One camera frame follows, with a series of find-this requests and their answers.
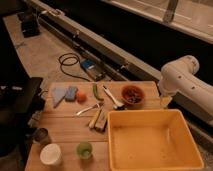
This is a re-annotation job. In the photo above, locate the dark grapes bunch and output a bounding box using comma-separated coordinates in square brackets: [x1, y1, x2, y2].
[126, 90, 141, 103]

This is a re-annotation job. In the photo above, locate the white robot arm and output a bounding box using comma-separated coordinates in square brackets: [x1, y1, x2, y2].
[158, 55, 213, 126]

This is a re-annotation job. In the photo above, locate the green cup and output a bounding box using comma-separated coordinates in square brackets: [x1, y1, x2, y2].
[77, 142, 93, 159]

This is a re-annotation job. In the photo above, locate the metal cup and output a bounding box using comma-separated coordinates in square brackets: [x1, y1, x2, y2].
[34, 128, 51, 145]

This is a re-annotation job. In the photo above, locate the white cup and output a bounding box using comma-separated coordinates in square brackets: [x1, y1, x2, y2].
[40, 143, 62, 166]

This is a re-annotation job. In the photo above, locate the metal fork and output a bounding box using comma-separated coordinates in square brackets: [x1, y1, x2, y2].
[75, 103, 100, 116]

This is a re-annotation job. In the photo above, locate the metal spoon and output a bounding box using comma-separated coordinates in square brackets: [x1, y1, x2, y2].
[103, 86, 125, 110]

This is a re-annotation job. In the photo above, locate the blue device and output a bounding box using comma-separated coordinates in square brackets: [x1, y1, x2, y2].
[80, 59, 105, 81]

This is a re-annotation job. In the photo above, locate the orange fruit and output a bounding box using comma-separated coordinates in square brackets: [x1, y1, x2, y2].
[76, 91, 87, 103]

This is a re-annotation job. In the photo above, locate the red bowl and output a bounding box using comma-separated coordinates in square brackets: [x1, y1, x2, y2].
[121, 85, 145, 106]

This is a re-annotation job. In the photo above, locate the blue sponge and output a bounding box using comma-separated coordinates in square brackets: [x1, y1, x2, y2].
[65, 86, 78, 102]

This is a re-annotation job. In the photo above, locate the blue cloth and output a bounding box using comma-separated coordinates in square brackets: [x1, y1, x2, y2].
[51, 87, 66, 108]

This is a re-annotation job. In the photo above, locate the yellow plastic bin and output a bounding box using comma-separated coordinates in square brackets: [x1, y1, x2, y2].
[108, 109, 204, 171]

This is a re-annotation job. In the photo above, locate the black equipment stand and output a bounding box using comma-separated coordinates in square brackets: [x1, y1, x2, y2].
[0, 77, 45, 157]

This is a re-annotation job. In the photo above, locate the black box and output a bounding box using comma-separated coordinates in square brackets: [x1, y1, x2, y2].
[21, 13, 40, 38]

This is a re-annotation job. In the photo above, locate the black cable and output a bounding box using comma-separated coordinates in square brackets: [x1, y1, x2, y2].
[58, 52, 93, 83]

